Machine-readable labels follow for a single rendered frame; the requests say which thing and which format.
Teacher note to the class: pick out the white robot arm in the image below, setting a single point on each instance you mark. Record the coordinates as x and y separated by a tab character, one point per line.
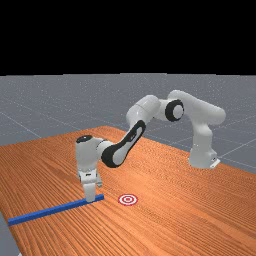
200	116

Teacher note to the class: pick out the long blue stick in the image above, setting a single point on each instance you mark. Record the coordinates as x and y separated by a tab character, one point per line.
50	210

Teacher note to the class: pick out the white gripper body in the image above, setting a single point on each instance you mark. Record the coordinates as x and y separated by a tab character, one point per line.
88	181

